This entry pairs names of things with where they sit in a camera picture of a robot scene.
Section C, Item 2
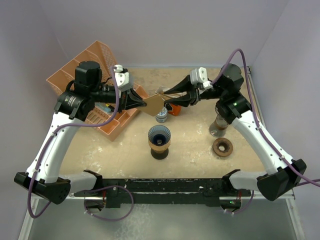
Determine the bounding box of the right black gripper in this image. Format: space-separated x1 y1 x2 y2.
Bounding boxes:
164 74 227 107

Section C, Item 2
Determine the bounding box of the brown paper coffee filter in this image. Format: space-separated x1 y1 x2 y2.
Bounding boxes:
140 93 164 117

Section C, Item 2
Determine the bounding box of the blue glass dripper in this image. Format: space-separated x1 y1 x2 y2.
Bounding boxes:
148 125 171 146

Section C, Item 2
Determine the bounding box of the light wooden dripper ring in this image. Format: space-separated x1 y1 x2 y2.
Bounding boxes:
148 138 172 152

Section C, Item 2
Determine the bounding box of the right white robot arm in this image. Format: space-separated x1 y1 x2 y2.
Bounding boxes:
164 63 307 201

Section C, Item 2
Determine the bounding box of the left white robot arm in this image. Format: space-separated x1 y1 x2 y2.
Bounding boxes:
14 61 147 205

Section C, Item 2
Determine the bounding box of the orange coffee filter box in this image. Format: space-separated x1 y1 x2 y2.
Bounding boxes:
154 86 183 117

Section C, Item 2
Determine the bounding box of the pink plastic desk organizer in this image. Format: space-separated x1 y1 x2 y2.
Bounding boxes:
46 40 140 141

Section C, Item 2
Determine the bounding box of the small blue white jar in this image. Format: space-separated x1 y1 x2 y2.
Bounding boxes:
155 107 168 123

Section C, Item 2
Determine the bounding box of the clear glass carafe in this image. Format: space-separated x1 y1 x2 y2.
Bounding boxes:
209 114 229 138

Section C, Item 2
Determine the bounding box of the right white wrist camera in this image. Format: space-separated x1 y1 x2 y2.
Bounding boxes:
190 67 213 90

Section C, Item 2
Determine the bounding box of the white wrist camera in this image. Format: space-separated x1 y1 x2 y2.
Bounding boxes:
113 64 134 92
190 67 213 90

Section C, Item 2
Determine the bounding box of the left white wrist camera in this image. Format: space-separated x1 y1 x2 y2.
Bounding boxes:
113 64 134 92

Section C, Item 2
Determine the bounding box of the dark wooden dripper ring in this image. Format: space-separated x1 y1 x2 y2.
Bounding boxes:
212 137 234 158

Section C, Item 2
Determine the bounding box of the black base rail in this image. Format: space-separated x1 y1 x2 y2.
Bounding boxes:
73 177 251 209

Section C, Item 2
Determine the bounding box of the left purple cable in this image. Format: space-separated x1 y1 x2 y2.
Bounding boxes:
27 66 136 221

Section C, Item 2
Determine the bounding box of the purple cable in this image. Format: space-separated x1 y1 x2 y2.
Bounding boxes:
209 48 320 216
27 66 136 221

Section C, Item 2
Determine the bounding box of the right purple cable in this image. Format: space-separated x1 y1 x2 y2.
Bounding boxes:
209 48 320 216

